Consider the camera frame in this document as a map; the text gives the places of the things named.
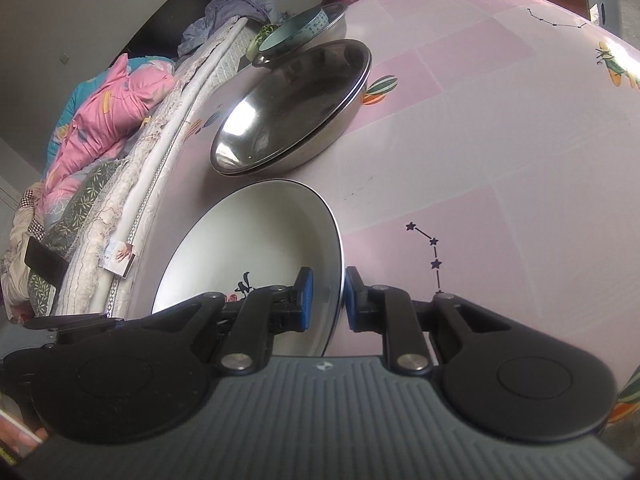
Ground white quilted mattress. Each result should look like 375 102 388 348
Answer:
52 17 266 321

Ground large stainless steel deep plate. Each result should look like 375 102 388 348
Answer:
210 39 373 173
212 60 373 177

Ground checkered cloth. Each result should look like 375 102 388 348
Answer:
19 184 47 211

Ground mattress label tag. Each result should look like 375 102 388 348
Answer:
99 240 137 279

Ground beige blanket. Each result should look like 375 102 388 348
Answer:
0 202 38 323

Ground pile of grey clothes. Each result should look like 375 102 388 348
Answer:
177 0 286 58

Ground pink printed tablecloth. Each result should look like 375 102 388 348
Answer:
112 0 640 426

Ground dark headboard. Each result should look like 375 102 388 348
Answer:
122 0 241 58

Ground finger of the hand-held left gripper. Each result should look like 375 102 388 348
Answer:
22 312 123 333

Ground small stainless steel bowl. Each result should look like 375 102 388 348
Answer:
251 2 348 68

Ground teal ceramic bowl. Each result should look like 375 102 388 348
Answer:
258 6 330 53

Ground green leaf cushion with lace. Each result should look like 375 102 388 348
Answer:
30 157 131 306

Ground pink and blue quilt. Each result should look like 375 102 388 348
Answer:
42 55 178 221

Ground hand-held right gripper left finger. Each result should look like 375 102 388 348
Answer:
142 267 316 376

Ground white ceramic bowl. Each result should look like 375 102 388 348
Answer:
151 179 345 358

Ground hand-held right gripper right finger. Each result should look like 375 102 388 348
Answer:
345 266 506 376

